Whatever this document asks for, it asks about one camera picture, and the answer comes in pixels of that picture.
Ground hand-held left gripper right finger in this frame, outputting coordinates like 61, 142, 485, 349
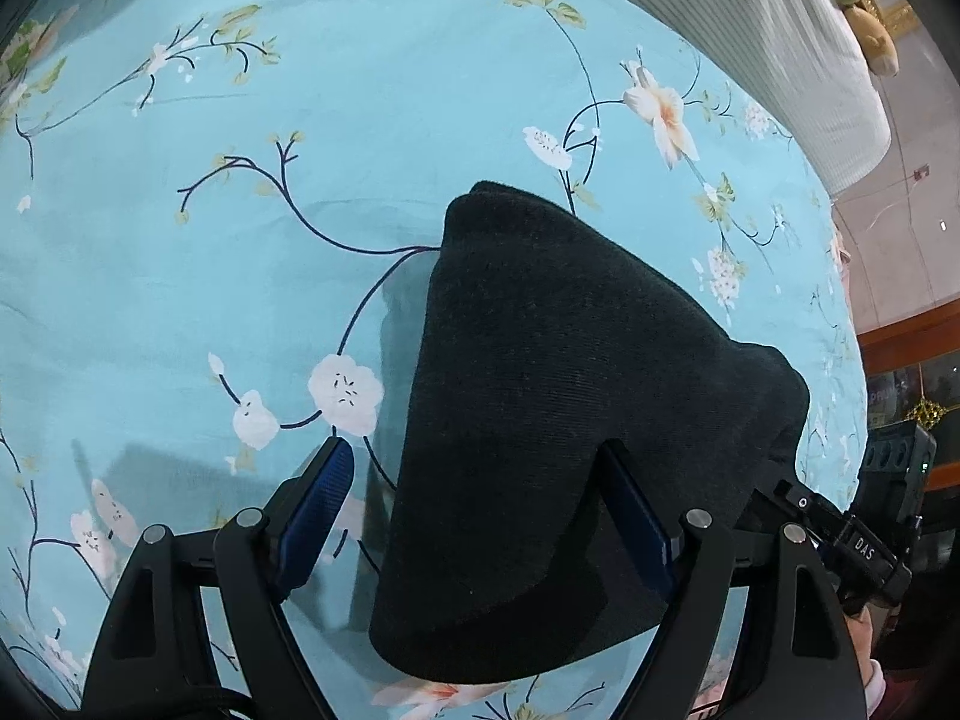
596, 439, 871, 720

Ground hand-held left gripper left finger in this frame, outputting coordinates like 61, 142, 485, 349
79, 435, 355, 720

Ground black pants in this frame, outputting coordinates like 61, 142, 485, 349
367, 180, 812, 685

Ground person's right hand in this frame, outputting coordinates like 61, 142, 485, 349
844, 604, 884, 695

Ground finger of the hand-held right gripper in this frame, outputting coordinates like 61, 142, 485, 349
739, 476, 852, 550

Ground wooden glass cabinet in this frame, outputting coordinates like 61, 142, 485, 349
855, 306, 960, 432

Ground green brown plush toy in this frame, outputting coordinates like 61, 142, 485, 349
806, 0, 902, 78

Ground blue floral bedsheet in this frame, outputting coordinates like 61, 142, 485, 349
0, 0, 871, 720

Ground white ribbed blanket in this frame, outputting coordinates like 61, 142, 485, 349
525, 0, 893, 200

